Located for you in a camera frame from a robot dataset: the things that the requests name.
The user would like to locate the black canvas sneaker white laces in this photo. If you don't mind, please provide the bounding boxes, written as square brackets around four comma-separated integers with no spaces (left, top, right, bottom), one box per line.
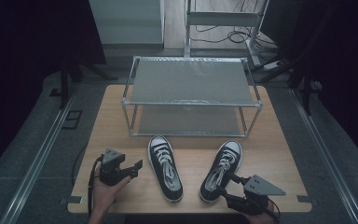
[199,140,243,204]
[147,134,185,203]

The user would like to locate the metal shoe rack grey shelves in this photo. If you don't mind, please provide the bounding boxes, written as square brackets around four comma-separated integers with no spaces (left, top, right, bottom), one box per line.
[120,55,264,138]

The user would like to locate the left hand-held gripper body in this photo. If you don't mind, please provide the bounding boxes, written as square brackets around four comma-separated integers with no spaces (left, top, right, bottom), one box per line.
[99,147,132,188]

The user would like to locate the dark curtain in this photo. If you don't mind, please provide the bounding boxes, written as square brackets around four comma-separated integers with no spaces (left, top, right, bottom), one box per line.
[260,0,358,173]
[0,0,107,185]

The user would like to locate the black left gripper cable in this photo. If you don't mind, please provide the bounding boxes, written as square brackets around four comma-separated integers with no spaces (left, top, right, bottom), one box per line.
[87,154,104,217]

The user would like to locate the black floor cables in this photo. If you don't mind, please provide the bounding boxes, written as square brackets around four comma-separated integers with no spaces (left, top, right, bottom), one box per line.
[189,0,279,54]

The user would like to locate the person's left hand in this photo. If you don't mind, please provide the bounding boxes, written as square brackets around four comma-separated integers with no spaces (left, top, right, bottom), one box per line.
[89,175,132,217]

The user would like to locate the black floor tape frame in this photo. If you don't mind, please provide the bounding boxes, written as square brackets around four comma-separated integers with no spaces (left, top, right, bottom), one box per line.
[61,109,84,131]

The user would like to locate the metal floor rail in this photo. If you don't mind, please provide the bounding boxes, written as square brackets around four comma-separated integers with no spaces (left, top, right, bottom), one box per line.
[288,88,358,224]
[0,89,79,224]

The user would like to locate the person's right hand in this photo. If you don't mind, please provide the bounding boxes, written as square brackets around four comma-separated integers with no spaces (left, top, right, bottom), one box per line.
[249,201,278,224]

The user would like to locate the black tripod stand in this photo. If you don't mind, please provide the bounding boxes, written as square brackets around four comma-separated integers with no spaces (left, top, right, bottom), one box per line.
[256,46,320,117]
[49,58,118,110]

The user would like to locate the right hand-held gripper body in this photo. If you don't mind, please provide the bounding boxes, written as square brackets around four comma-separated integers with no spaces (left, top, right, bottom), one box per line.
[226,174,287,217]

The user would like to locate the grey cabinet panel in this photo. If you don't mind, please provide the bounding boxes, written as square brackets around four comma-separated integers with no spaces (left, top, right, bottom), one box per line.
[88,0,166,47]

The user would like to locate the white metal stand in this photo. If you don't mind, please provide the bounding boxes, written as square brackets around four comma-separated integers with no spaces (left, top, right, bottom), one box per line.
[184,0,270,69]

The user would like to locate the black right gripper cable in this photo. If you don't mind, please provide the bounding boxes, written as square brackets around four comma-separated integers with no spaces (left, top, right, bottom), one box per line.
[260,199,282,224]

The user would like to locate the white power strip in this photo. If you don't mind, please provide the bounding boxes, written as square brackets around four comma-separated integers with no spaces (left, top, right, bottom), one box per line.
[261,60,283,72]

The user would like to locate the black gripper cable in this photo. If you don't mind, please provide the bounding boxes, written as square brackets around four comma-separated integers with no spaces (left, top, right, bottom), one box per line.
[87,154,104,217]
[260,199,282,224]

